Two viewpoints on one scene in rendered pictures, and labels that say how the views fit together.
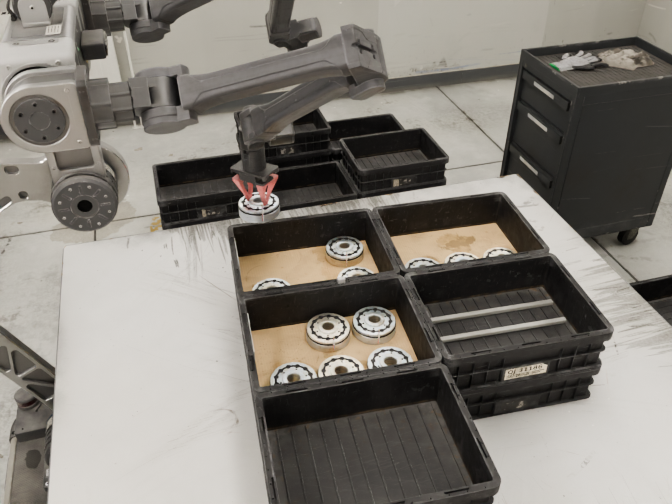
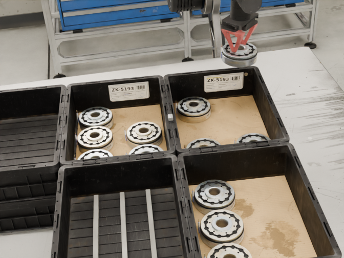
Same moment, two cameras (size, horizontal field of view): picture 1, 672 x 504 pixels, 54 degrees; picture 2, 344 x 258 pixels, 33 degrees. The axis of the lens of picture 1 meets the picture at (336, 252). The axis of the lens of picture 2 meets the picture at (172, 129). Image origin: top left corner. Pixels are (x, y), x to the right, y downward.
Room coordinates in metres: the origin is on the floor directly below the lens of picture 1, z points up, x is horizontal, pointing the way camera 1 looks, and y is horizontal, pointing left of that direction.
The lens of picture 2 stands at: (1.42, -1.30, 1.84)
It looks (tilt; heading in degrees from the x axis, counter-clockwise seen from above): 36 degrees down; 99
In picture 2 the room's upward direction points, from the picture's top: 4 degrees counter-clockwise
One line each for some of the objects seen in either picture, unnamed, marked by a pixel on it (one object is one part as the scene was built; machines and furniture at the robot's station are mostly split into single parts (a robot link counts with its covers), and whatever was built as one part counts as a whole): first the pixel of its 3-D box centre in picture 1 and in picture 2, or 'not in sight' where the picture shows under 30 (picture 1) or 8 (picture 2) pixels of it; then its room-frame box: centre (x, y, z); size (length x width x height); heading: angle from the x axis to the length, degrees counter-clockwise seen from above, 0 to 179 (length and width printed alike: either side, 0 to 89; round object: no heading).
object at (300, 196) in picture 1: (304, 216); not in sight; (2.41, 0.14, 0.31); 0.40 x 0.30 x 0.34; 106
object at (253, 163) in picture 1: (253, 160); (240, 11); (1.40, 0.20, 1.16); 0.10 x 0.07 x 0.07; 60
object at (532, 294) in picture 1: (500, 320); (123, 233); (1.15, -0.39, 0.87); 0.40 x 0.30 x 0.11; 103
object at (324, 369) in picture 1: (341, 372); (94, 136); (0.99, -0.01, 0.86); 0.10 x 0.10 x 0.01
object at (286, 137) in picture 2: (310, 251); (221, 107); (1.35, 0.07, 0.92); 0.40 x 0.30 x 0.02; 103
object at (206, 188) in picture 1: (211, 221); not in sight; (2.29, 0.52, 0.37); 0.40 x 0.30 x 0.45; 106
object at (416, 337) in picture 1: (335, 347); (118, 132); (1.06, 0.00, 0.87); 0.40 x 0.30 x 0.11; 103
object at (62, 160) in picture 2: (335, 331); (116, 118); (1.06, 0.00, 0.92); 0.40 x 0.30 x 0.02; 103
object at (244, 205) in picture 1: (258, 202); (239, 49); (1.40, 0.19, 1.04); 0.10 x 0.10 x 0.01
